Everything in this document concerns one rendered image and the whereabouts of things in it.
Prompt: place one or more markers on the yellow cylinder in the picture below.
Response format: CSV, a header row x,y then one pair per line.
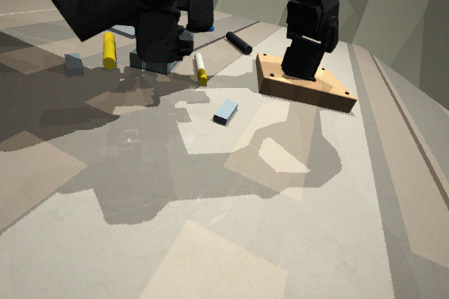
x,y
109,58

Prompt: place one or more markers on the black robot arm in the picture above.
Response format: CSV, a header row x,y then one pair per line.
x,y
159,38

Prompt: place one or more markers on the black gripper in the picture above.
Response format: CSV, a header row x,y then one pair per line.
x,y
200,13

